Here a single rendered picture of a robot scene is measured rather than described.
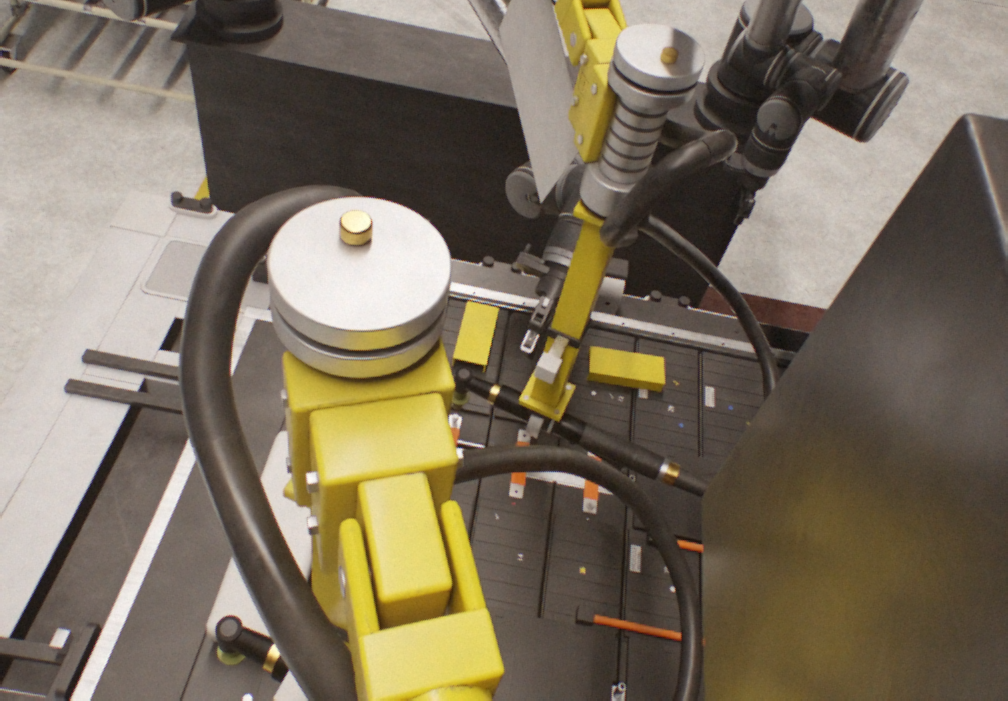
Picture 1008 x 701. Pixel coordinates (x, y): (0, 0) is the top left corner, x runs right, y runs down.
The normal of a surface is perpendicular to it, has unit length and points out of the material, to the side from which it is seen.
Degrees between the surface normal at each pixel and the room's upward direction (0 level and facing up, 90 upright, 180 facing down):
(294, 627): 16
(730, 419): 0
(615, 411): 0
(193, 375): 44
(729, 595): 90
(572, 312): 90
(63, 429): 0
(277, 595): 10
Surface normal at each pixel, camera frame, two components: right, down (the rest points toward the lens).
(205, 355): 0.30, -0.03
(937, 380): -0.98, -0.20
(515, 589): 0.14, -0.63
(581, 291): -0.40, 0.67
